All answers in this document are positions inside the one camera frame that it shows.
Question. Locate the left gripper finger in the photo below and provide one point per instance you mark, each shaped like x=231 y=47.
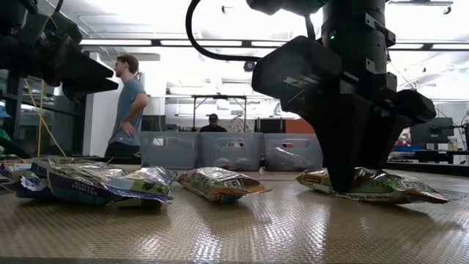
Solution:
x=86 y=67
x=88 y=87

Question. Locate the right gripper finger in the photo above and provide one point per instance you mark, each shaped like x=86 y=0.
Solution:
x=383 y=143
x=340 y=146

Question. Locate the red-ended chewy granola bar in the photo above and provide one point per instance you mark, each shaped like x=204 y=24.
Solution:
x=286 y=159

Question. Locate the blue-ended chewy granola bar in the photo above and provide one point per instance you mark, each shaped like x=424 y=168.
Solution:
x=22 y=183
x=77 y=183
x=146 y=183

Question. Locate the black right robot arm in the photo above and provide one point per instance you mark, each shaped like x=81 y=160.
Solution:
x=351 y=36

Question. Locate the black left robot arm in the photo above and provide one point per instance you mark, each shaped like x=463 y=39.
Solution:
x=11 y=14

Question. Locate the grey translucent plastic bin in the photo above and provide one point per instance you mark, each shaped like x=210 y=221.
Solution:
x=172 y=154
x=209 y=146
x=311 y=154

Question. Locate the person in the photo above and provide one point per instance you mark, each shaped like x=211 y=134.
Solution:
x=126 y=110
x=213 y=127
x=3 y=136

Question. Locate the orange partition panel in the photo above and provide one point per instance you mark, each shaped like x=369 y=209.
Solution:
x=298 y=126

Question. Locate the black ceiling spotlight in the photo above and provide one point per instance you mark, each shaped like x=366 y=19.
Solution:
x=249 y=66

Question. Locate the black computer monitor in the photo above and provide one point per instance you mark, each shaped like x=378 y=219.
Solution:
x=431 y=130
x=154 y=124

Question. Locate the beige baking mat dark border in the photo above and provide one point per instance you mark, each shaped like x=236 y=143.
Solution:
x=234 y=227

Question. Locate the overhead light bar rail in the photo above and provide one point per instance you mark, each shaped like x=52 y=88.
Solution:
x=117 y=42

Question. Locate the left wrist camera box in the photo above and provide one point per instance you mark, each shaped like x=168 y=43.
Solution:
x=66 y=29

